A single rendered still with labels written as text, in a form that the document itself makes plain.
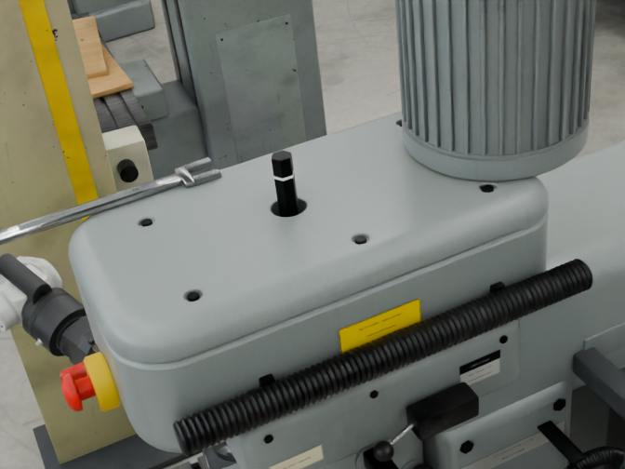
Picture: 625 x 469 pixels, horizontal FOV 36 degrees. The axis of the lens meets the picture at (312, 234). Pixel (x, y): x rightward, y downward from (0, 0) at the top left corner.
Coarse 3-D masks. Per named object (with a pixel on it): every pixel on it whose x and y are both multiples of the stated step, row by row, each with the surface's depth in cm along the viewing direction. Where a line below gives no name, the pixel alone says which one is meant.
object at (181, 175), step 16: (208, 160) 107; (176, 176) 105; (208, 176) 104; (128, 192) 103; (144, 192) 103; (160, 192) 104; (80, 208) 101; (96, 208) 101; (32, 224) 100; (48, 224) 100; (0, 240) 98
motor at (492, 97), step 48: (432, 0) 90; (480, 0) 88; (528, 0) 88; (576, 0) 90; (432, 48) 93; (480, 48) 91; (528, 48) 90; (576, 48) 93; (432, 96) 96; (480, 96) 93; (528, 96) 93; (576, 96) 96; (432, 144) 100; (480, 144) 96; (528, 144) 96; (576, 144) 99
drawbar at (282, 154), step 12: (276, 156) 95; (288, 156) 95; (276, 168) 95; (288, 168) 95; (276, 180) 96; (288, 180) 96; (276, 192) 97; (288, 192) 97; (288, 204) 97; (288, 216) 98
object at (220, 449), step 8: (208, 448) 173; (216, 448) 172; (224, 448) 171; (208, 456) 172; (216, 456) 172; (224, 456) 170; (232, 456) 170; (208, 464) 173; (216, 464) 170; (224, 464) 170; (232, 464) 170
